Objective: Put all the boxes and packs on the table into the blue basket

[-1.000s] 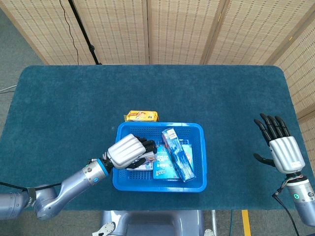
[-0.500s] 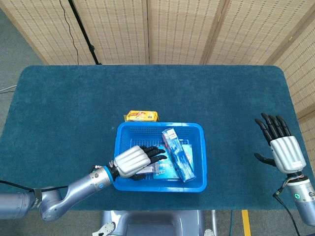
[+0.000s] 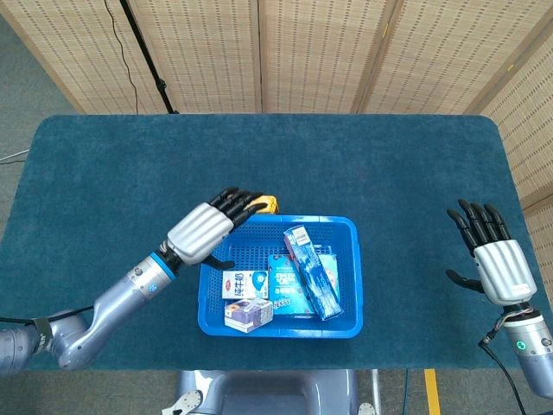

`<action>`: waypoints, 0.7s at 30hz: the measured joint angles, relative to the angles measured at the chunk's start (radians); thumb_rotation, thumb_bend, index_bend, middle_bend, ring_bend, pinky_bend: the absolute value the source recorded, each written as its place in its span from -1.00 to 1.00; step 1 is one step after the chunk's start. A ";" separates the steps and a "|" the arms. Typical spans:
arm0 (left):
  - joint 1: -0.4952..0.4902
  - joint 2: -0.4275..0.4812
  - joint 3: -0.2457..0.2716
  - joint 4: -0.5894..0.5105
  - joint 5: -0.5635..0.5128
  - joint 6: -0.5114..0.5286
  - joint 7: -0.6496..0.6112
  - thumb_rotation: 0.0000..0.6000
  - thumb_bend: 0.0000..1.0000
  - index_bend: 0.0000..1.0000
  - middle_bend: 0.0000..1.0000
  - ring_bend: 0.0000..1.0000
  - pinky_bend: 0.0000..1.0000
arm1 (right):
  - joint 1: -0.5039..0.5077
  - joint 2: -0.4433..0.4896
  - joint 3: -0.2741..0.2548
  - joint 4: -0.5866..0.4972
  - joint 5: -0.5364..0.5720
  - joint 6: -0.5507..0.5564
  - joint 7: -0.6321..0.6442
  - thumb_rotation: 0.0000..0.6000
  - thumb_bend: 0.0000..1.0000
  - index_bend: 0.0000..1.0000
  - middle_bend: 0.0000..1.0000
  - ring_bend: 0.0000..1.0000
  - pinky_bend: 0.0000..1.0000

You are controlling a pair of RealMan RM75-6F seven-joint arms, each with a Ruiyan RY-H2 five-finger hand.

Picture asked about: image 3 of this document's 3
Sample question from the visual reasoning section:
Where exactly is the thin black hanging cable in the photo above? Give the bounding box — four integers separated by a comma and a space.
104, 0, 140, 115

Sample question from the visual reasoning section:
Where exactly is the yellow cracker packet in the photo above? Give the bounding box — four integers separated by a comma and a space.
248, 195, 280, 216

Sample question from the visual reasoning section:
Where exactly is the small purple white carton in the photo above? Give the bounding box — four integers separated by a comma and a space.
223, 297, 275, 335

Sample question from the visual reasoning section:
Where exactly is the yellow floor tape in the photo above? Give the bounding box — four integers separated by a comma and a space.
423, 368, 442, 415

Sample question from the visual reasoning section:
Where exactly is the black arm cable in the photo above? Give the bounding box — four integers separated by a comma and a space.
477, 319, 531, 415
0, 304, 94, 324

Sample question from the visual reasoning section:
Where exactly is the metal table leg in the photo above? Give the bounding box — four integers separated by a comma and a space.
372, 369, 384, 415

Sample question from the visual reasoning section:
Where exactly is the blue plastic basket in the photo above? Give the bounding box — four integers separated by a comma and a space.
197, 214, 363, 340

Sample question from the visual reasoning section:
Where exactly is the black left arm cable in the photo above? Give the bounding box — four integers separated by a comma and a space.
0, 304, 94, 324

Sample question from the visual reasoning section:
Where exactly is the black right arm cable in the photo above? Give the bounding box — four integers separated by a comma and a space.
477, 319, 531, 415

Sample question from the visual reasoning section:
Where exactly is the teal table cloth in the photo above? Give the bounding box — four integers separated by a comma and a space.
0, 113, 553, 372

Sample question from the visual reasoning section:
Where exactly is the black tripod pole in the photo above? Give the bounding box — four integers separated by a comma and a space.
119, 0, 180, 115

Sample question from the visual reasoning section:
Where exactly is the blue rectangular carton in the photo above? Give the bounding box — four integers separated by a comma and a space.
283, 225, 344, 322

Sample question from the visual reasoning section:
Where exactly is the white milk carton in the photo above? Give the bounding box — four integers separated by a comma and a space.
221, 269, 270, 301

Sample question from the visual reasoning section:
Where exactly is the grey blue robot torso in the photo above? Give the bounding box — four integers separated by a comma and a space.
162, 369, 377, 415

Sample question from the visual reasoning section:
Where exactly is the blue snack box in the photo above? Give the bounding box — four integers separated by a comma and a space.
267, 252, 338, 317

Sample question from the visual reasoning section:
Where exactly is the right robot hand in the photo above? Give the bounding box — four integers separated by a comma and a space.
446, 198, 538, 306

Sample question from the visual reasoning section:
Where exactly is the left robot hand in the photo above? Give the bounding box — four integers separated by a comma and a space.
166, 186, 264, 270

